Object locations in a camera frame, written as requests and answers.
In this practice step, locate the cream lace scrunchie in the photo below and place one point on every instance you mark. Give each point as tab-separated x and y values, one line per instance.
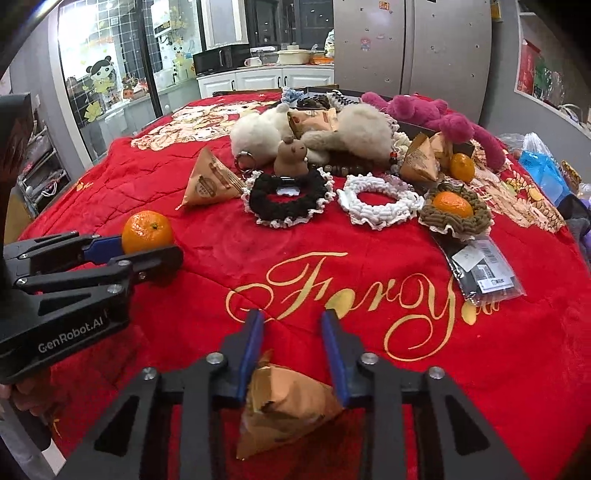
400	141

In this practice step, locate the patterned food packet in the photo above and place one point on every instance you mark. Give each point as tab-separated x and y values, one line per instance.
571	174

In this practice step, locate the pink plush toy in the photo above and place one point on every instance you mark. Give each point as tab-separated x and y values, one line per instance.
415	108

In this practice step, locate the dark glass wall cabinet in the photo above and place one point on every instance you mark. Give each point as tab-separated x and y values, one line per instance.
277	23

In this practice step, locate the red printed blanket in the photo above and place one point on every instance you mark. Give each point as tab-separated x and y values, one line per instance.
184	332

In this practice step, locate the cream pot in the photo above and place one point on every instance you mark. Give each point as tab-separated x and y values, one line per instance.
295	57

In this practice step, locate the white kitchen cabinets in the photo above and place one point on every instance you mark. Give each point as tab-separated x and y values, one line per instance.
263	81

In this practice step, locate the red gift box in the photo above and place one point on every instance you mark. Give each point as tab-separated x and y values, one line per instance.
528	69

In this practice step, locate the blue plastic bag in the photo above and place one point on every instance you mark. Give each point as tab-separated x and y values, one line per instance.
540	175

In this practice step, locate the black microwave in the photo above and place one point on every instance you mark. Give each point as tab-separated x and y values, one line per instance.
217	60

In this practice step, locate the black cardboard box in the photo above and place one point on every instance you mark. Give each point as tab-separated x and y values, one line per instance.
415	128

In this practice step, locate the beige plush toy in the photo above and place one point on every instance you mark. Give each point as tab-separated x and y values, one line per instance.
360	131

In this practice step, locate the black scrunchie white lace edge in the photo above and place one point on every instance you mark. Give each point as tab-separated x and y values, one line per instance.
286	208

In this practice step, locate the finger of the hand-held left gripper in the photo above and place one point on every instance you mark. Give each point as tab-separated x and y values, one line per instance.
104	247
152	265

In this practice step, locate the green packet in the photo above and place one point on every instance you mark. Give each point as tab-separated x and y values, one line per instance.
544	76

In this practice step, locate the cartoon girl window sticker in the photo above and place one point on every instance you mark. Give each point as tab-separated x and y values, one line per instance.
102	74

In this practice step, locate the light blue scrunchie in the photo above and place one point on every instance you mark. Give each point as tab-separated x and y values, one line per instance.
291	94

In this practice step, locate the brown knit scrunchie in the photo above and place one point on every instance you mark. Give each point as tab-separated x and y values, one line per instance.
461	228

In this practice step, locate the clear plastic bag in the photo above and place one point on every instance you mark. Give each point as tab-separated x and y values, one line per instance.
531	143

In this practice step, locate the black cloth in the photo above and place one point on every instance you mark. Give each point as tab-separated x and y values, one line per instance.
570	204

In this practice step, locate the orange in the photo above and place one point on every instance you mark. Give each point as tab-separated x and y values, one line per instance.
463	167
147	230
452	204

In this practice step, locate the clear packet with black item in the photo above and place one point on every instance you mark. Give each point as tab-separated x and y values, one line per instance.
482	272

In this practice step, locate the brown capybara plush toy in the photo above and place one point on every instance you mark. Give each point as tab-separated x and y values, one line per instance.
291	159

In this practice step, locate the brown snack bag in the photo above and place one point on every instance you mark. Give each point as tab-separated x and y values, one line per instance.
314	122

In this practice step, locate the triangular brown paper packet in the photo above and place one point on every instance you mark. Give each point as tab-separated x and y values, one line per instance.
210	180
286	401
418	161
442	143

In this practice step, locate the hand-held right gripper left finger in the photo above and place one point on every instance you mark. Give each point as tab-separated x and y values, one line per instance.
249	355

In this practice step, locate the person's left hand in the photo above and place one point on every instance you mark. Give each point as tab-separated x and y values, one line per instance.
30	406

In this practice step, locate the white knit scrunchie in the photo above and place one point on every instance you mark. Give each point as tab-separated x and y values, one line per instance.
378	213

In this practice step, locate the tray of orange food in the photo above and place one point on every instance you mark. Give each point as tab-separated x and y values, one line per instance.
322	57

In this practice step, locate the glass sliding door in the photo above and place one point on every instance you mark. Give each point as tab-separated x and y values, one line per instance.
134	46

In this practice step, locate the grey double door refrigerator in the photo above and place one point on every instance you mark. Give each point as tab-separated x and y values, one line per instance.
392	46

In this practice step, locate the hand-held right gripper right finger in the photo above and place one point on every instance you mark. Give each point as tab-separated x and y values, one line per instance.
337	360

